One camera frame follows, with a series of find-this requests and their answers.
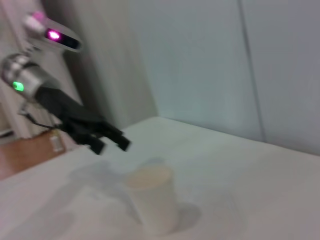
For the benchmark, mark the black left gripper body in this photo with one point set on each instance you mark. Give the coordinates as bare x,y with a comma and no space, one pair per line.
70,115

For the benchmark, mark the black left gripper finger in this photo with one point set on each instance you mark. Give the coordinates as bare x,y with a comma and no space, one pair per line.
96,146
117,136

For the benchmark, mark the white paper cup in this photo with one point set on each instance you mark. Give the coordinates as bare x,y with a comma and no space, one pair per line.
155,200

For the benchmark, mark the small white floor box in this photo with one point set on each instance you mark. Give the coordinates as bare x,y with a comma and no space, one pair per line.
56,144

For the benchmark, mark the white tablecloth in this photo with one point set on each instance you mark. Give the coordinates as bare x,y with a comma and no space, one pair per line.
237,187

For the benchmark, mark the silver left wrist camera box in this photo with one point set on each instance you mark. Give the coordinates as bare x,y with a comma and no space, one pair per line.
55,35

